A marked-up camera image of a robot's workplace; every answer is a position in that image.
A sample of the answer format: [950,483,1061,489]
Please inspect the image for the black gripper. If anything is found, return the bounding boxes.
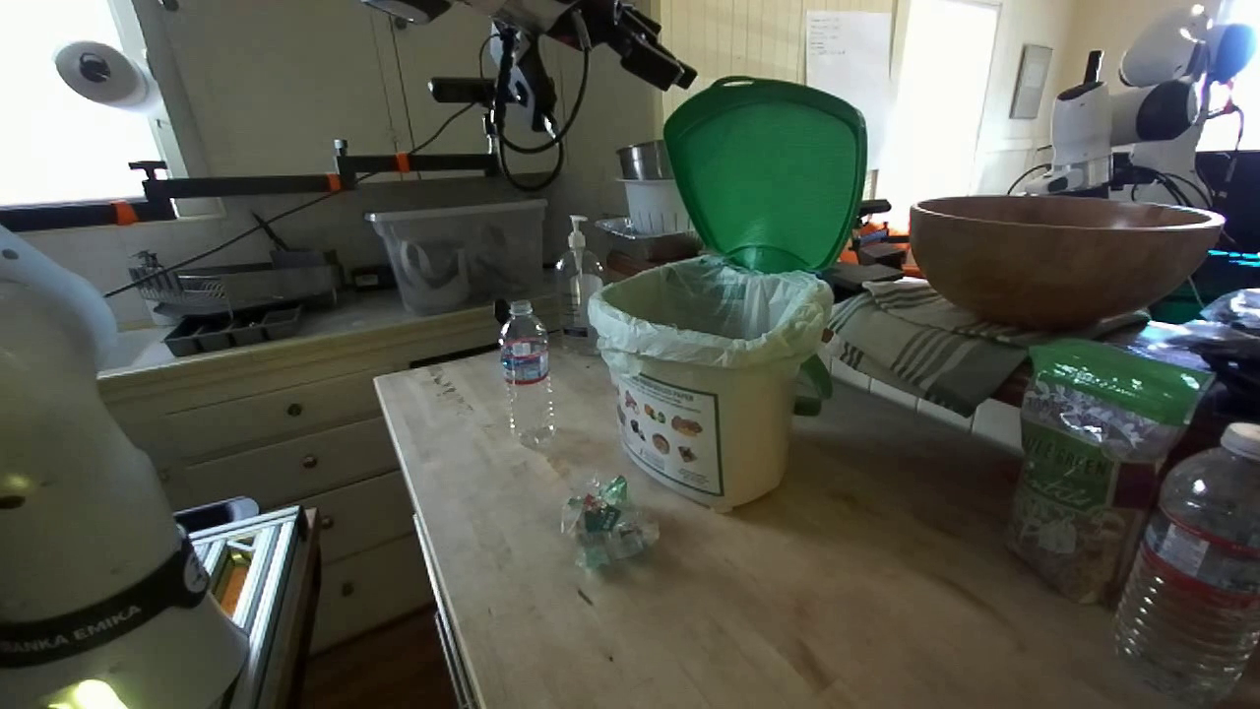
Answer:
[563,0,700,94]

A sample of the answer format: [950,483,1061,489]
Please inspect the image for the green bin lid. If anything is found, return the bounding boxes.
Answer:
[663,73,869,280]

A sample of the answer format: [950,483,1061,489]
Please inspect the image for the clear pump bottle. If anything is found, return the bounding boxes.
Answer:
[555,212,610,332]

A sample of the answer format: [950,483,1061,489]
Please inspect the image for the white bin with green liner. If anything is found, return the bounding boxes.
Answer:
[584,253,840,377]

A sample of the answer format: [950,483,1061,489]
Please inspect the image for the small clear water bottle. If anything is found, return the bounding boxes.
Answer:
[495,295,563,448]

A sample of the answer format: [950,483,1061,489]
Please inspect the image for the white compost bin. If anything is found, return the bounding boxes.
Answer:
[606,332,840,515]

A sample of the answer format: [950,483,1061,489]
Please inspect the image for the large clear water bottle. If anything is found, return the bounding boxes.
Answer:
[1112,416,1260,700]

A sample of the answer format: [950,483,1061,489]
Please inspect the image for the steel pot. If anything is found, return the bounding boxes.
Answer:
[616,137,675,188]

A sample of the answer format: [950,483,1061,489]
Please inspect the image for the clear plastic tub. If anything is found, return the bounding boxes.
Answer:
[365,196,553,320]

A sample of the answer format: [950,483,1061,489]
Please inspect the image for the striped dish towel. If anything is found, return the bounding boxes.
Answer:
[820,280,1041,416]

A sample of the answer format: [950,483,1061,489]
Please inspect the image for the black boom with orange clamps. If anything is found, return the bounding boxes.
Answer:
[0,133,508,237]

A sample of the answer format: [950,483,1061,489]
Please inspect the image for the wooden bowl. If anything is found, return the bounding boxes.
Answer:
[906,192,1229,334]

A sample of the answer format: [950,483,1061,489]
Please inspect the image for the white and black machine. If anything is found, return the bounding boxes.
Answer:
[1049,0,1260,200]

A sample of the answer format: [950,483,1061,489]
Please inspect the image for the black dish tray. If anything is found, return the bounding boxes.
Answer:
[130,246,347,363]

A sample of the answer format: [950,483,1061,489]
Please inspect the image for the cream drawer cabinet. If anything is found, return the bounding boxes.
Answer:
[95,300,526,653]

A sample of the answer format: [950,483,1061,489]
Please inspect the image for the blue rounded object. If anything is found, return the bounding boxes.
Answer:
[1202,15,1260,90]

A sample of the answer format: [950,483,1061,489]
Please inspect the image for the green snack bag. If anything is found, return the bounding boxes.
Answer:
[1004,334,1212,609]

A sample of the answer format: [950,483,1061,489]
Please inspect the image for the white wall paper sheet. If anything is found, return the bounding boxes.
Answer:
[799,6,899,115]

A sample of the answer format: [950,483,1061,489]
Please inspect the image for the black bar camera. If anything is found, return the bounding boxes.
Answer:
[425,73,545,110]

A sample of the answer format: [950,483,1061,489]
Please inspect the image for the white wall cabinet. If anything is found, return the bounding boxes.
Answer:
[130,0,663,212]

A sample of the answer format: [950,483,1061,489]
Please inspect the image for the framed wall picture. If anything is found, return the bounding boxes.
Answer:
[1007,39,1057,127]

